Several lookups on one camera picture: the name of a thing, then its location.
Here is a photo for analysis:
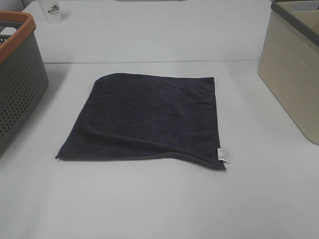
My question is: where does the dark grey towel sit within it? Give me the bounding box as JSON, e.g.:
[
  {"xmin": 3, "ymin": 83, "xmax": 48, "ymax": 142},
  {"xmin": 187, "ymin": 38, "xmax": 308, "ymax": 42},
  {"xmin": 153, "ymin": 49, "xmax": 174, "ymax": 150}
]
[{"xmin": 56, "ymin": 73, "xmax": 225, "ymax": 170}]

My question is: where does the grey perforated basket orange rim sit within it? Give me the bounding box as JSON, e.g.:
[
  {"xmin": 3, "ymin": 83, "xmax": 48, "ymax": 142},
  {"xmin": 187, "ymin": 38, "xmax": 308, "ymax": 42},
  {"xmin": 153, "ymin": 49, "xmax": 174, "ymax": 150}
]
[{"xmin": 0, "ymin": 11, "xmax": 49, "ymax": 153}]

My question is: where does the beige bin with grey rim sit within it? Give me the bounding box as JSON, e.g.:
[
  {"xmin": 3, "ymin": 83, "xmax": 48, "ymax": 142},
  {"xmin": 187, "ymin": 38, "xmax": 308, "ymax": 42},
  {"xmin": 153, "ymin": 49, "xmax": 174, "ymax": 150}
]
[{"xmin": 258, "ymin": 0, "xmax": 319, "ymax": 144}]

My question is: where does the white paper cup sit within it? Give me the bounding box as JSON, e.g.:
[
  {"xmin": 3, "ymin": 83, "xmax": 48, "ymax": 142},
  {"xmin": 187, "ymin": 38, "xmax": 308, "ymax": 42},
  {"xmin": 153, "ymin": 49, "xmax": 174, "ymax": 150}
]
[{"xmin": 38, "ymin": 0, "xmax": 61, "ymax": 24}]

